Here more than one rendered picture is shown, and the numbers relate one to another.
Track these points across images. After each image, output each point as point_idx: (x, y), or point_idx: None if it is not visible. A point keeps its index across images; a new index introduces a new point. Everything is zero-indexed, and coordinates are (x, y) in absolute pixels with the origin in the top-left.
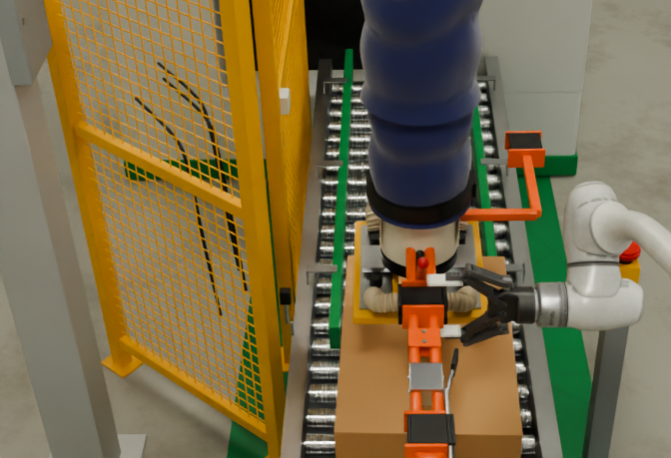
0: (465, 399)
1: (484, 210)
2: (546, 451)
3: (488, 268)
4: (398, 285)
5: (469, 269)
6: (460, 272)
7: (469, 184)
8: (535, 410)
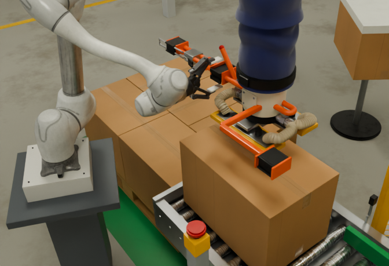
0: (212, 141)
1: (245, 112)
2: None
3: (268, 205)
4: (235, 66)
5: (204, 56)
6: (209, 59)
7: (241, 72)
8: (219, 255)
